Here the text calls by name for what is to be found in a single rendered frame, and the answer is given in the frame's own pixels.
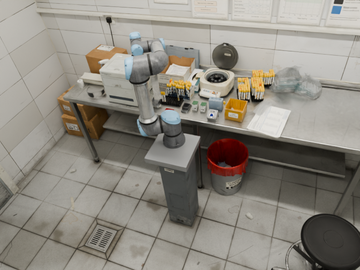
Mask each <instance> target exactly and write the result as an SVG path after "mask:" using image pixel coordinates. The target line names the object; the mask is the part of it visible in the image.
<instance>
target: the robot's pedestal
mask: <svg viewBox="0 0 360 270"><path fill-rule="evenodd" d="M159 168H160V174H161V178H162V184H163V188H164V193H165V197H166V202H167V206H168V212H169V216H170V220H171V221H174V222H178V223H181V224H184V225H187V226H190V227H191V226H192V225H193V222H194V219H195V217H196V214H197V211H198V208H199V204H198V190H197V177H196V164H195V157H193V159H192V161H191V163H190V166H189V168H188V170H187V172H184V171H180V170H175V169H171V168H166V167H162V166H159Z"/></svg>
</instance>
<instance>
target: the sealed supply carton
mask: <svg viewBox="0 0 360 270"><path fill-rule="evenodd" d="M116 53H119V54H128V52H127V49H124V48H118V47H112V46H107V45H103V44H100V45H99V46H97V47H96V48H95V49H93V50H92V51H90V52H89V53H88V54H87V55H85V56H86V59H87V63H88V66H89V69H90V71H91V73H95V74H100V71H99V70H100V69H101V64H98V62H99V61H101V60H104V59H109V60H110V59H111V58H112V57H113V56H114V55H115V54H116Z"/></svg>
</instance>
